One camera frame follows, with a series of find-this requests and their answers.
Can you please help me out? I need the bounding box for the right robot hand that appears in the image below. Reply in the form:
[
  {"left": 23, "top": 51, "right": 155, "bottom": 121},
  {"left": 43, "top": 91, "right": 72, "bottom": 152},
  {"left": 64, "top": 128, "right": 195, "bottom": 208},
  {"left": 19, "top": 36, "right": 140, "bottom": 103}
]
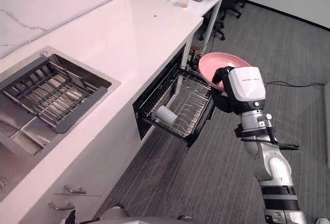
[{"left": 211, "top": 66, "right": 266, "bottom": 114}]

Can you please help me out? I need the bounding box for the pink plate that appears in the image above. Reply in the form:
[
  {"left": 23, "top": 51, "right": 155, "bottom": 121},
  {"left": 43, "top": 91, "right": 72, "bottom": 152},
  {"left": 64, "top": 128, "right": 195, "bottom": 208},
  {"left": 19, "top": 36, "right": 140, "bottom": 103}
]
[{"left": 198, "top": 52, "right": 251, "bottom": 93}]

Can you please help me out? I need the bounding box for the silver drawer handle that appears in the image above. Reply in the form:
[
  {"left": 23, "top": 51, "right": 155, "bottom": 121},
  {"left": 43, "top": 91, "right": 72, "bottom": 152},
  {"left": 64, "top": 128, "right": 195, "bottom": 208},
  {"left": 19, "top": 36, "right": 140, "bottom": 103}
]
[
  {"left": 63, "top": 184, "right": 87, "bottom": 195},
  {"left": 48, "top": 201, "right": 76, "bottom": 211}
]

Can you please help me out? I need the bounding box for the white desk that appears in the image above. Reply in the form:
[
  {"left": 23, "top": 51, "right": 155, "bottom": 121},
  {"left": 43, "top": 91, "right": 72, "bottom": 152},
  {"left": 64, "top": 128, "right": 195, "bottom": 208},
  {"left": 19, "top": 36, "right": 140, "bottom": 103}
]
[{"left": 144, "top": 0, "right": 224, "bottom": 54}]

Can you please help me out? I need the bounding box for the black sink drying rack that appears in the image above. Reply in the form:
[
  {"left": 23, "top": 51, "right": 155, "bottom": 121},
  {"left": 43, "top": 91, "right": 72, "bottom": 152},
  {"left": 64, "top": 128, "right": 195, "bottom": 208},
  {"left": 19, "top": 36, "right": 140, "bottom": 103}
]
[{"left": 0, "top": 57, "right": 110, "bottom": 135}]

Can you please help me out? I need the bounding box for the light blue cup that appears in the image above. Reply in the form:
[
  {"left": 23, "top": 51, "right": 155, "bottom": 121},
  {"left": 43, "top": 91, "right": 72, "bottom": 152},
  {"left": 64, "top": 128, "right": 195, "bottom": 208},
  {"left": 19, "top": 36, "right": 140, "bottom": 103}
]
[{"left": 154, "top": 105, "right": 178, "bottom": 124}]

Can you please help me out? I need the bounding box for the stainless steel sink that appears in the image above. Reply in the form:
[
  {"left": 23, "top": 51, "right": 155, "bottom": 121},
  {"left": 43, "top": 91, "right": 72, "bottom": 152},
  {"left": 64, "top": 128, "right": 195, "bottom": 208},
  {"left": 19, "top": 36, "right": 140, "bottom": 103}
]
[{"left": 0, "top": 45, "right": 121, "bottom": 201}]

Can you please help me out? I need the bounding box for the dishwasher drawer with wire rack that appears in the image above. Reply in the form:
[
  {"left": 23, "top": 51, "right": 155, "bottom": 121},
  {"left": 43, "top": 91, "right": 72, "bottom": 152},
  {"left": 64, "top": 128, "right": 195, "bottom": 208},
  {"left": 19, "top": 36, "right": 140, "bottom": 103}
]
[{"left": 132, "top": 43, "right": 217, "bottom": 149}]

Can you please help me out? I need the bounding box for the black floor cable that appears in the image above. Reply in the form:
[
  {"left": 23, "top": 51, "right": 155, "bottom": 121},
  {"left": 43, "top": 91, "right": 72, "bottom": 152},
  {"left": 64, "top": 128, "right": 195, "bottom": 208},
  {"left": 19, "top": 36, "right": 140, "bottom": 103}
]
[{"left": 262, "top": 81, "right": 326, "bottom": 88}]

